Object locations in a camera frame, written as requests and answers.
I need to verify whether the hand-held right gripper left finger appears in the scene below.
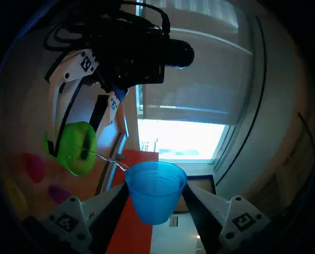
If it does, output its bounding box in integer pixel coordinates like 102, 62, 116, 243
40, 182, 132, 254

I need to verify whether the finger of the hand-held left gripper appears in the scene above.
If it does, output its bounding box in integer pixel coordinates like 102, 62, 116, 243
44, 48, 100, 157
88, 88, 129, 137

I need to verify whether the blue plastic cup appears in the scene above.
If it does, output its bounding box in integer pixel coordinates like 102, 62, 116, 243
124, 161, 188, 226

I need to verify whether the black cable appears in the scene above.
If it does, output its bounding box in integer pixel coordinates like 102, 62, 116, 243
43, 0, 172, 52

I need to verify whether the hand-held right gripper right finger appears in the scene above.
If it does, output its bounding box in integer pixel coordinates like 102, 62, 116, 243
182, 182, 271, 254

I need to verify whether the pink plastic cup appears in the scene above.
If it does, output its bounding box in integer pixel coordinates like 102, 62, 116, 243
24, 153, 45, 184

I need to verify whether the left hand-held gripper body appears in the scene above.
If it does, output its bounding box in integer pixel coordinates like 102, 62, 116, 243
88, 18, 195, 92

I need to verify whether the green plastic cup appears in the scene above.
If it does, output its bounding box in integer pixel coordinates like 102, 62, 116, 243
43, 121, 98, 177

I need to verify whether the red desk screen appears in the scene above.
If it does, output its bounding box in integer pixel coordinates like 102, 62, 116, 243
105, 149, 160, 254

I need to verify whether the yellow plastic cup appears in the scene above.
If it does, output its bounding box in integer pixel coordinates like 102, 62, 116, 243
6, 179, 28, 213

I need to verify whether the purple plastic cup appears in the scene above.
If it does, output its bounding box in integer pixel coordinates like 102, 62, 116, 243
48, 184, 71, 204

